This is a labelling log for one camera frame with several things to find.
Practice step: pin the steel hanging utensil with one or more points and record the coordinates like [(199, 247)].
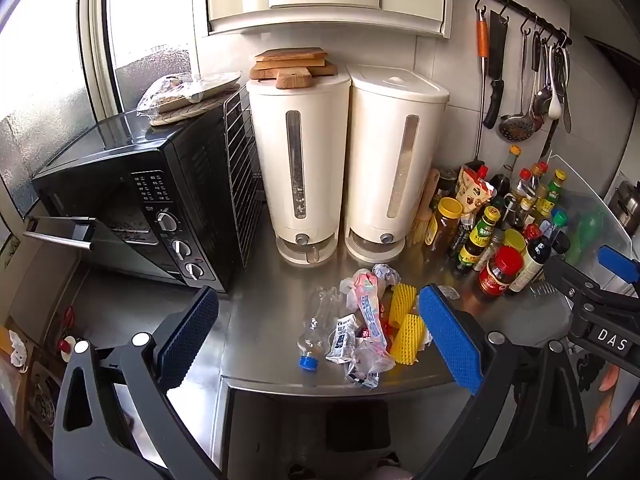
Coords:
[(566, 110)]

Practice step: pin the clear bag of food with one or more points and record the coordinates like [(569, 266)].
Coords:
[(167, 92)]

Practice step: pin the steel lid spice shaker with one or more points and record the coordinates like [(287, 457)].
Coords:
[(492, 252)]

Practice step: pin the red lid chili jar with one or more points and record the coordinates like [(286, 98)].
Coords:
[(500, 272)]

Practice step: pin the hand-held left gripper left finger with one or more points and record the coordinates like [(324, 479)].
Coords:
[(190, 340)]

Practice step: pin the green yellow label sauce bottle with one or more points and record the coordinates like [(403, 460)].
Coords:
[(477, 245)]

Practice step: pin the red snack wrapper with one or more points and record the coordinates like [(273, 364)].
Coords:
[(386, 316)]

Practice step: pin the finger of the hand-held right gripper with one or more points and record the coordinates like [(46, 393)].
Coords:
[(567, 275), (617, 262)]

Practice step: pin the steel skimmer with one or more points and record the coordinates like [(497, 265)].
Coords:
[(515, 127)]

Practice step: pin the yellow lid honey jar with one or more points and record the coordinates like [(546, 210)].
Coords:
[(445, 222)]

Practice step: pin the steel ladle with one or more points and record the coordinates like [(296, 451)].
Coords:
[(541, 100)]

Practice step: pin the white plastic bag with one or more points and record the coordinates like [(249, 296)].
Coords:
[(348, 287)]

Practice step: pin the pink plastic wrapper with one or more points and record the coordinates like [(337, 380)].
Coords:
[(370, 310)]

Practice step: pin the clear plastic film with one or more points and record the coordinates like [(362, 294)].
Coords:
[(448, 292)]

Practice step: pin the grey foil wrapper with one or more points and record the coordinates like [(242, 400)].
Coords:
[(387, 275)]

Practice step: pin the woven round trivet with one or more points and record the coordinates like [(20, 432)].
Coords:
[(190, 110)]

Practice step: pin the clear plastic splash guard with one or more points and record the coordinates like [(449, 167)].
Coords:
[(585, 195)]

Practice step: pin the person's right hand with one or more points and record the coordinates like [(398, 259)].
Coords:
[(605, 422)]

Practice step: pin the yellow foam fruit net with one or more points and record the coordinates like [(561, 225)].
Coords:
[(402, 302), (407, 342)]

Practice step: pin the black toaster oven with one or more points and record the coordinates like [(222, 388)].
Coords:
[(150, 160)]

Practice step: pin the black lid steel canister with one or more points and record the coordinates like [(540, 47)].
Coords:
[(446, 180)]

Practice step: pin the cluster of condiment bottles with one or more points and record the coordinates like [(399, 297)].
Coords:
[(530, 195)]

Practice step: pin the clear plastic bottle blue cap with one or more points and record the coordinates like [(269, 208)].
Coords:
[(320, 320)]

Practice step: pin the white spoon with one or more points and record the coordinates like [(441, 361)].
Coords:
[(554, 105)]

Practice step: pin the white rice dispenser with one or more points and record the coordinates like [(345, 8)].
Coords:
[(380, 160), (280, 160)]

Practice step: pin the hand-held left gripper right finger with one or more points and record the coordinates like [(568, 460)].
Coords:
[(450, 340)]

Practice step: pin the printed snack pouch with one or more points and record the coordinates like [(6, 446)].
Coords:
[(472, 190)]

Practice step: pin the dark soy bottle white label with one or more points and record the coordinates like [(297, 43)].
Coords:
[(532, 262)]

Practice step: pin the small white sachet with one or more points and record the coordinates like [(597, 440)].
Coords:
[(342, 340)]

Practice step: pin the clear printed plastic wrapper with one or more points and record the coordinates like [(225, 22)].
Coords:
[(365, 377)]

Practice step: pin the black utensil rail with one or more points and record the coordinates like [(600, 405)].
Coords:
[(510, 2)]

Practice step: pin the frosted window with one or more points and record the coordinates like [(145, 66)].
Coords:
[(145, 20)]

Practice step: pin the yellow lid container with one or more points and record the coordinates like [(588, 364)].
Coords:
[(515, 239)]

